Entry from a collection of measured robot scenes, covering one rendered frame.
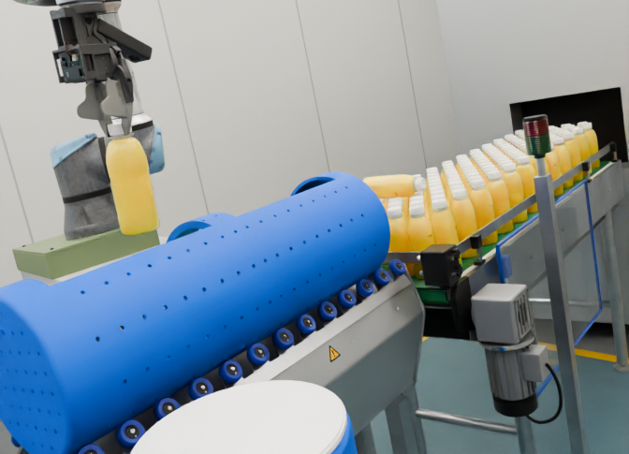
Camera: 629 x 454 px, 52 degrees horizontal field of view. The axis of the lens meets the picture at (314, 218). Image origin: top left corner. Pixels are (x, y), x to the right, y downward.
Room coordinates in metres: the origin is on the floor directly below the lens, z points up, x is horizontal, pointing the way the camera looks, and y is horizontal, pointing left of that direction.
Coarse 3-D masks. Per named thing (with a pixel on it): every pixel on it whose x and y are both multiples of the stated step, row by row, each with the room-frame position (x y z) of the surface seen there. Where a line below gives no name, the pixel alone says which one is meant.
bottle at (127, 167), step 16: (112, 144) 1.10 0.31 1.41; (128, 144) 1.10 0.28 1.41; (112, 160) 1.09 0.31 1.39; (128, 160) 1.09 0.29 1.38; (144, 160) 1.11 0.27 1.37; (112, 176) 1.10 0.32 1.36; (128, 176) 1.09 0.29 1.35; (144, 176) 1.11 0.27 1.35; (112, 192) 1.11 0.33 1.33; (128, 192) 1.09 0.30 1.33; (144, 192) 1.10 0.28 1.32; (128, 208) 1.09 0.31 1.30; (144, 208) 1.10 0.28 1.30; (128, 224) 1.09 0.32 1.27; (144, 224) 1.10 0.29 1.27
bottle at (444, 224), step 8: (440, 208) 1.67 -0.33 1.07; (432, 216) 1.67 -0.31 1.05; (440, 216) 1.66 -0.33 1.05; (448, 216) 1.66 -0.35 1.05; (432, 224) 1.67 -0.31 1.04; (440, 224) 1.65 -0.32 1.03; (448, 224) 1.65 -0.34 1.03; (440, 232) 1.65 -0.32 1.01; (448, 232) 1.65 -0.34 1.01; (456, 232) 1.66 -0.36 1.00; (440, 240) 1.65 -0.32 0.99; (448, 240) 1.65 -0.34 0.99; (456, 240) 1.66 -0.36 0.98
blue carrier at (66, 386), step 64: (320, 192) 1.44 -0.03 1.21; (128, 256) 1.07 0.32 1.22; (192, 256) 1.11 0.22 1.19; (256, 256) 1.18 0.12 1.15; (320, 256) 1.30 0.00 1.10; (384, 256) 1.51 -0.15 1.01; (0, 320) 0.94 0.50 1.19; (64, 320) 0.90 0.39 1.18; (128, 320) 0.96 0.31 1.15; (192, 320) 1.03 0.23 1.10; (256, 320) 1.15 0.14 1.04; (0, 384) 0.98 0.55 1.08; (64, 384) 0.85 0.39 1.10; (128, 384) 0.93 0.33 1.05; (64, 448) 0.88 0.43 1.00
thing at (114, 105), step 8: (112, 80) 1.09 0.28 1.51; (112, 88) 1.08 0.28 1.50; (120, 88) 1.09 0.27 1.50; (112, 96) 1.08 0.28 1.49; (120, 96) 1.09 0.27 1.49; (104, 104) 1.06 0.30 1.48; (112, 104) 1.07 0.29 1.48; (120, 104) 1.08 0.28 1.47; (128, 104) 1.09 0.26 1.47; (104, 112) 1.06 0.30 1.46; (112, 112) 1.07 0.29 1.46; (120, 112) 1.08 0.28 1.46; (128, 112) 1.09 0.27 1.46; (128, 120) 1.09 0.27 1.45; (128, 128) 1.09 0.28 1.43
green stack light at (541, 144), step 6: (528, 138) 1.69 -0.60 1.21; (534, 138) 1.67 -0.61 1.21; (540, 138) 1.67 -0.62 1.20; (546, 138) 1.67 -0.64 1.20; (528, 144) 1.69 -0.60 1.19; (534, 144) 1.67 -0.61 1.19; (540, 144) 1.67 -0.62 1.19; (546, 144) 1.67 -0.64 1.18; (528, 150) 1.69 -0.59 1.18; (534, 150) 1.68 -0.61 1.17; (540, 150) 1.67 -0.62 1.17; (546, 150) 1.67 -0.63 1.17
